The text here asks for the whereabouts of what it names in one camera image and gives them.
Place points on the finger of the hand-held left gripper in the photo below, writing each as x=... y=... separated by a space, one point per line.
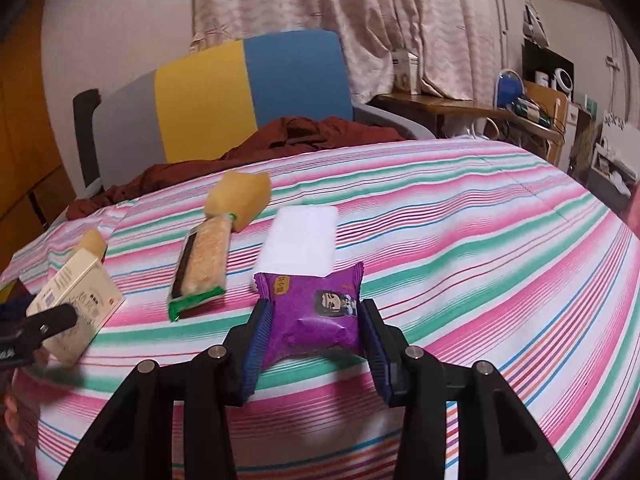
x=12 y=310
x=50 y=325

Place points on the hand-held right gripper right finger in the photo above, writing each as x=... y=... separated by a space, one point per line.
x=377 y=355

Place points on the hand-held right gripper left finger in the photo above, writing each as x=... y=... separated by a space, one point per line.
x=252 y=355

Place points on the cream cardboard box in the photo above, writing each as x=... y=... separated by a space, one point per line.
x=75 y=287

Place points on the purple snack packet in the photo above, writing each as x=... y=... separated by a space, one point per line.
x=310 y=325

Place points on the person's left hand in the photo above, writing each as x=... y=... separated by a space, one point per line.
x=12 y=417

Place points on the yellow sponge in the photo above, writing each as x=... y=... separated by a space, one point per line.
x=93 y=244
x=240 y=197

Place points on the green cracker packet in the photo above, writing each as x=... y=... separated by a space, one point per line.
x=202 y=265

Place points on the white tissue pack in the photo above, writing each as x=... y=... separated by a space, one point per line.
x=300 y=240

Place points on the pink green striped blanket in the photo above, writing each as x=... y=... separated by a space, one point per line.
x=500 y=260

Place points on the wooden wardrobe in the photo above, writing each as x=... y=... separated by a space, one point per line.
x=25 y=135

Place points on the rust brown cloth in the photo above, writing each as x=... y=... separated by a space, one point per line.
x=310 y=132

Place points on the grey yellow blue chair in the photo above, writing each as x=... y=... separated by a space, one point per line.
x=200 y=105

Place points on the wooden side table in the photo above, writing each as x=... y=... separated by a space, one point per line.
x=435 y=105

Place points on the white carton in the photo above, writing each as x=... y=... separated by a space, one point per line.
x=406 y=72

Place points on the blue plastic container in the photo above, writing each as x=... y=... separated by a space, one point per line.
x=510 y=91

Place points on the wooden shelf rack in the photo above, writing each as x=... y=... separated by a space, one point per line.
x=547 y=110

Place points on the white cluttered shelf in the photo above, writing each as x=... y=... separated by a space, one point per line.
x=617 y=155

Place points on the white cup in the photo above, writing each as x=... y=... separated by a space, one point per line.
x=541 y=78

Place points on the black board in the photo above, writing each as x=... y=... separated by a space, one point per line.
x=537 y=57

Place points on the patterned beige curtain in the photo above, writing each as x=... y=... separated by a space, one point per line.
x=325 y=0

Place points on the white grey bag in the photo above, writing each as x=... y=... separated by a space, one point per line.
x=535 y=22

